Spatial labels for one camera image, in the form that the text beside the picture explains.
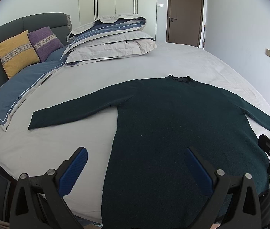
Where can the white wardrobe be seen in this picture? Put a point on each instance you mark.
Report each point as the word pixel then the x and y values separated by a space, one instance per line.
pixel 90 10

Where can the dark green knit sweater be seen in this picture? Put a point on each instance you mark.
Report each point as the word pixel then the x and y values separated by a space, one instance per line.
pixel 147 183

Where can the yellow patterned cushion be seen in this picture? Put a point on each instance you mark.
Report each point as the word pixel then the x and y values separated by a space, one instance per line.
pixel 16 53

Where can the grey bed sheet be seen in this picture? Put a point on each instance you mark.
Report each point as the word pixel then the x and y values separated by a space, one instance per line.
pixel 36 150

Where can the folded grey blue duvet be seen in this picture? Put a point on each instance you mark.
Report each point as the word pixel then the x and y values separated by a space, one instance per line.
pixel 107 38

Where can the purple patterned cushion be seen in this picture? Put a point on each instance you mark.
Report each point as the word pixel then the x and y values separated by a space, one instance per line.
pixel 44 42

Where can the dark grey upholstered headboard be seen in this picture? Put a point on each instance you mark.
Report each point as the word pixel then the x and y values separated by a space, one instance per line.
pixel 58 22

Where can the brown wooden door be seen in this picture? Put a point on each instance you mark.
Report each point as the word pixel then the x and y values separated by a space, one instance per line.
pixel 185 21

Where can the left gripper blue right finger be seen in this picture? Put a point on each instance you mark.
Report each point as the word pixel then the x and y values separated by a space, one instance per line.
pixel 198 172

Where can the beige wall switch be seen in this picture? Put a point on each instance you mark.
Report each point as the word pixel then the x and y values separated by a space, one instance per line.
pixel 267 52

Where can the blue pillow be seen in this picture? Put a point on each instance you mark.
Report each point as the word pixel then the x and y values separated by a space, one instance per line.
pixel 16 90

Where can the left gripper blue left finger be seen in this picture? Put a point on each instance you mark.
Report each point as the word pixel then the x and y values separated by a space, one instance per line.
pixel 69 171

